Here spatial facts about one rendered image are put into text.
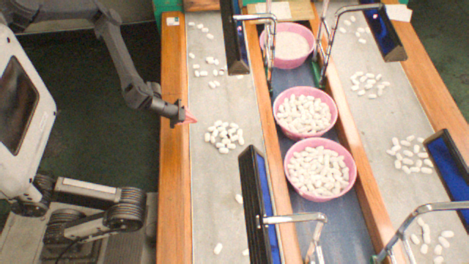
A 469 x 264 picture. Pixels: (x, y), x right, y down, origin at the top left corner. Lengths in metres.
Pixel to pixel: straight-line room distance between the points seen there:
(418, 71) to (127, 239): 1.44
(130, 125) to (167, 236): 1.40
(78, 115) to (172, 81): 1.17
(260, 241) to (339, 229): 0.57
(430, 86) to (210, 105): 0.94
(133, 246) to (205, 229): 0.41
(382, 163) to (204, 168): 0.68
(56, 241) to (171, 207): 0.47
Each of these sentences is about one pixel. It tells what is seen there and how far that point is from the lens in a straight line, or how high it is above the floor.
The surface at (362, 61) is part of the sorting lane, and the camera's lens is 2.00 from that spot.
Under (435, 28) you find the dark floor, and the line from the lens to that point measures 3.57.
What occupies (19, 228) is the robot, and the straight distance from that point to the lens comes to 1.96.
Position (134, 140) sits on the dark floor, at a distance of 2.63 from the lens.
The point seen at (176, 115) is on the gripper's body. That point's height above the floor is 0.94.
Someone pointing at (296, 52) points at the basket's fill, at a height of 0.74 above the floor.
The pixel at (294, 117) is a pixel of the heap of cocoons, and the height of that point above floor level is 0.73.
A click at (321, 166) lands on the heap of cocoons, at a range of 1.59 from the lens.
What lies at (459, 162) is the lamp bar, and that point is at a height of 1.11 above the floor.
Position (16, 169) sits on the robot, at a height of 1.22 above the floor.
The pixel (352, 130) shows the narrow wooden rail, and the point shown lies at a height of 0.76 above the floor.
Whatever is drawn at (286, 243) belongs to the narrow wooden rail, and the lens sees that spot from 1.40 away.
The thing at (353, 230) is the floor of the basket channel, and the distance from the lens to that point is 1.56.
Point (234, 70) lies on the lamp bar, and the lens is 1.42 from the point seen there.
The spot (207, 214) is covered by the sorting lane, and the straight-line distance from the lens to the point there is 1.47.
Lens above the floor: 2.06
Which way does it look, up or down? 53 degrees down
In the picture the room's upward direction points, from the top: 2 degrees counter-clockwise
